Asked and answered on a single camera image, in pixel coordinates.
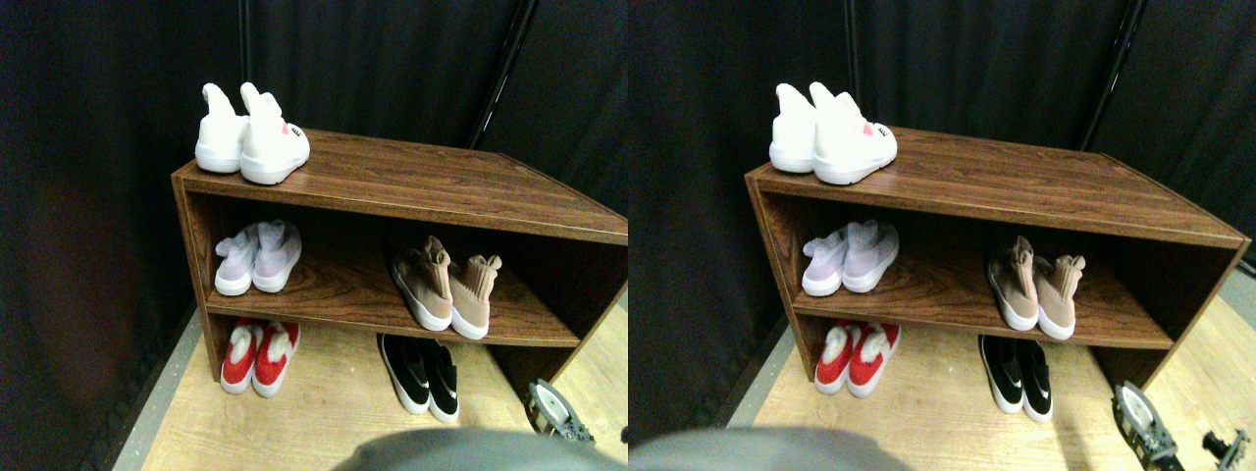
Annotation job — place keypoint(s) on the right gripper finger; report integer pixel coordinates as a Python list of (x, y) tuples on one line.
[(551, 410), (1138, 417)]

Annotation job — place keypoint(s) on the black shoe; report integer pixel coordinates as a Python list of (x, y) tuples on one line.
[(444, 383), (1036, 383), (405, 375), (1003, 375)]

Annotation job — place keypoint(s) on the tan shoe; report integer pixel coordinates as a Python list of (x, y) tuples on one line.
[(1016, 287), (474, 299), (427, 287), (1058, 299)]

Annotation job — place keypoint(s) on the brown shoe rack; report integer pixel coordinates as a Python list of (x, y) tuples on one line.
[(1011, 182), (422, 182)]

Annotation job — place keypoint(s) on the red shoe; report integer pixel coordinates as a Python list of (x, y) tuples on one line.
[(237, 365), (870, 363), (834, 367), (272, 363)]

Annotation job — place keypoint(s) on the lilac shoe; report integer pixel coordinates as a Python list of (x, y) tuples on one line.
[(869, 260), (822, 269), (276, 260), (235, 267)]

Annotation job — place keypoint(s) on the black curtain stand pole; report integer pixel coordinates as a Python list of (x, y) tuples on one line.
[(245, 44), (1112, 78), (502, 74)]

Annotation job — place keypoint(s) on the white shoe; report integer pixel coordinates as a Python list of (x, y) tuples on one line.
[(791, 147), (852, 155), (218, 147), (270, 155)]

